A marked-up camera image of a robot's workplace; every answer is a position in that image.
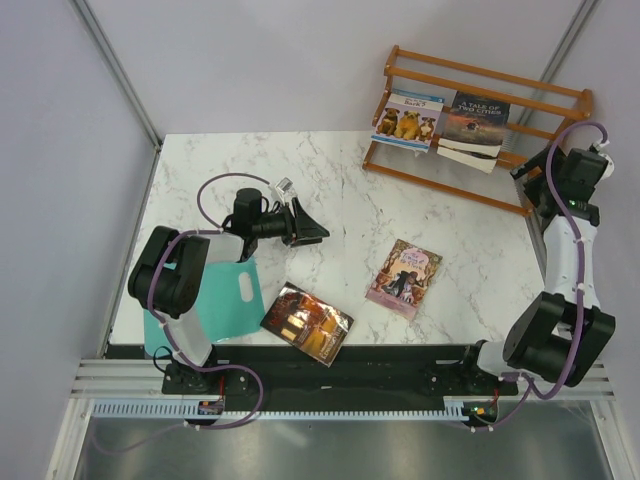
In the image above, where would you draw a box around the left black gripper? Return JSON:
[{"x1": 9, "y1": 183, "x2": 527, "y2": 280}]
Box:
[{"x1": 253, "y1": 198, "x2": 329, "y2": 248}]

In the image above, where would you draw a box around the Jane Eyre blue book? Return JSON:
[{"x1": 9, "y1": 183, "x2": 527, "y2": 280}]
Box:
[{"x1": 437, "y1": 146, "x2": 497, "y2": 174}]

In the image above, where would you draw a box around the Tale of Two Cities book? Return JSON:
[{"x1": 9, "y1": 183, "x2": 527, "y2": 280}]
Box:
[{"x1": 438, "y1": 91, "x2": 511, "y2": 158}]

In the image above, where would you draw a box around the dog cover Bark book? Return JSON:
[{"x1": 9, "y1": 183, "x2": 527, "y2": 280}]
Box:
[{"x1": 371, "y1": 89, "x2": 444, "y2": 152}]

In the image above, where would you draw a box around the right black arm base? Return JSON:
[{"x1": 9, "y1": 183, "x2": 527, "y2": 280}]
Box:
[{"x1": 424, "y1": 361, "x2": 518, "y2": 397}]

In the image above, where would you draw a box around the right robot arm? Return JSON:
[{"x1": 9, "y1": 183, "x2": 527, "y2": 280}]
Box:
[{"x1": 457, "y1": 147, "x2": 616, "y2": 394}]

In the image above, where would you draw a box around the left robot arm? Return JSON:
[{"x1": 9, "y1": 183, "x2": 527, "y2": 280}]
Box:
[{"x1": 128, "y1": 188, "x2": 330, "y2": 393}]

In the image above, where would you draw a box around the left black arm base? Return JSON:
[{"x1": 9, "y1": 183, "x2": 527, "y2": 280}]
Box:
[{"x1": 161, "y1": 360, "x2": 258, "y2": 396}]

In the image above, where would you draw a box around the orange wooden tiered rack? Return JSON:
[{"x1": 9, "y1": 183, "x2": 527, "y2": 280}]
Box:
[{"x1": 362, "y1": 44, "x2": 595, "y2": 216}]

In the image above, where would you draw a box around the dark orange glossy book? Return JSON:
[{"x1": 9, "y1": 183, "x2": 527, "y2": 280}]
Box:
[{"x1": 260, "y1": 282, "x2": 354, "y2": 367}]

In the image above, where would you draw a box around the teal plastic file folder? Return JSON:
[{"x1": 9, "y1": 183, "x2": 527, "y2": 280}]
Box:
[{"x1": 143, "y1": 252, "x2": 265, "y2": 357}]

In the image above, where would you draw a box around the pink illustrated children book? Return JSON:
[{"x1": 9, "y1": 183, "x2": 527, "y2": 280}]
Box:
[{"x1": 365, "y1": 239, "x2": 443, "y2": 321}]

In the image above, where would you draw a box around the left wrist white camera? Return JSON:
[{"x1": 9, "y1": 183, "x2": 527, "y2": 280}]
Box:
[{"x1": 272, "y1": 177, "x2": 297, "y2": 203}]

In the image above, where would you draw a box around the left slotted cable duct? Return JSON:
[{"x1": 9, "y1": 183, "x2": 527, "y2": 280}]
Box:
[{"x1": 92, "y1": 399, "x2": 225, "y2": 420}]

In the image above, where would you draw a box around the slotted cable duct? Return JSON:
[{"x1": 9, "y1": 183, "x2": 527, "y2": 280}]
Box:
[
  {"x1": 92, "y1": 399, "x2": 225, "y2": 420},
  {"x1": 443, "y1": 396, "x2": 499, "y2": 423}
]

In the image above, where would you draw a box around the right slotted cable duct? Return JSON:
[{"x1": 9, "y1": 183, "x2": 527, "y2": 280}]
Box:
[{"x1": 443, "y1": 396, "x2": 499, "y2": 423}]

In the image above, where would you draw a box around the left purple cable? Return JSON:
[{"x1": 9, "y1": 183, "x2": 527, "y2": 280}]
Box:
[{"x1": 92, "y1": 172, "x2": 276, "y2": 456}]

